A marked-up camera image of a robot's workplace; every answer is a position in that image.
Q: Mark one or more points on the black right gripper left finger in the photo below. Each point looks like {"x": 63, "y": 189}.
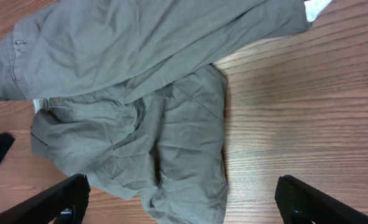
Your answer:
{"x": 65, "y": 202}

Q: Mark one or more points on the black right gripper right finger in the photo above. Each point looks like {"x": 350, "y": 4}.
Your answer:
{"x": 299, "y": 202}

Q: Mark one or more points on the grey shorts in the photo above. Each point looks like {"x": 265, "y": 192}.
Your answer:
{"x": 127, "y": 94}

